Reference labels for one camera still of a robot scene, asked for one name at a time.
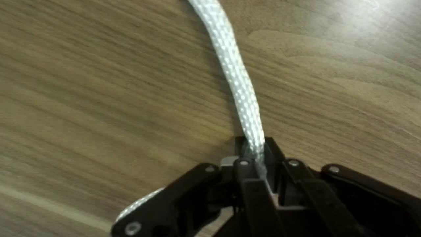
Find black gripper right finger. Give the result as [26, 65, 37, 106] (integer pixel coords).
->
[262, 136, 421, 237]

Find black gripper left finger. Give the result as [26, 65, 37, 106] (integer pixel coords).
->
[109, 136, 287, 237]

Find thick white rope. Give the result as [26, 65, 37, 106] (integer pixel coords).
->
[115, 0, 268, 222]

